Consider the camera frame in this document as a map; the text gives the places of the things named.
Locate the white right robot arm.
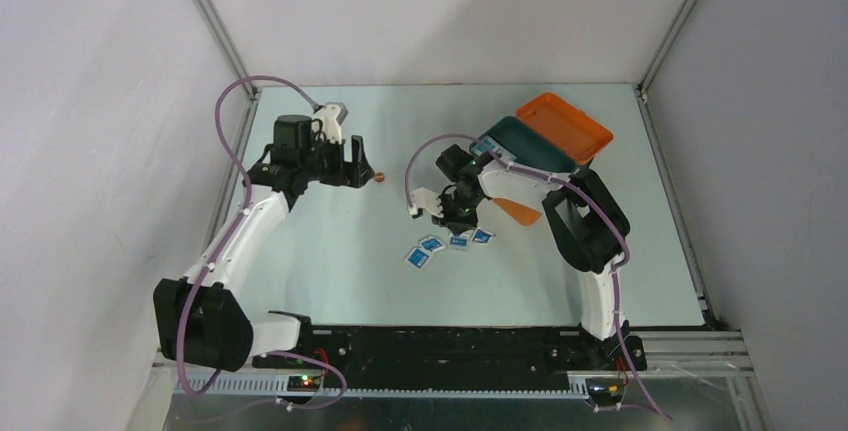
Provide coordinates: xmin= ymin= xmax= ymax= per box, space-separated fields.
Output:
xmin=407 ymin=145 xmax=631 ymax=369

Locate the dark teal divider tray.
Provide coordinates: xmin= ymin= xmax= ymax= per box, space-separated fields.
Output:
xmin=479 ymin=116 xmax=577 ymax=173

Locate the teal white label packet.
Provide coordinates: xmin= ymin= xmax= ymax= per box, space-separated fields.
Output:
xmin=469 ymin=136 xmax=502 ymax=156

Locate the orange plastic medicine box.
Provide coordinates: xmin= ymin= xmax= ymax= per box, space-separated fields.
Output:
xmin=490 ymin=91 xmax=615 ymax=228

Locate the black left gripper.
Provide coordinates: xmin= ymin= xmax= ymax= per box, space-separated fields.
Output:
xmin=299 ymin=130 xmax=373 ymax=188

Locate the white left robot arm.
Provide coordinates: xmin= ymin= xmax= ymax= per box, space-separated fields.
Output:
xmin=153 ymin=103 xmax=375 ymax=372

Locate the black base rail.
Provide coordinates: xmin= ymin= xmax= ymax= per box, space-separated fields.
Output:
xmin=251 ymin=325 xmax=647 ymax=392

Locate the blue white wipe sachet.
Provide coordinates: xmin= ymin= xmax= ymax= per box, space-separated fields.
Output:
xmin=419 ymin=235 xmax=446 ymax=253
xmin=471 ymin=228 xmax=495 ymax=244
xmin=448 ymin=233 xmax=471 ymax=251
xmin=404 ymin=246 xmax=433 ymax=269

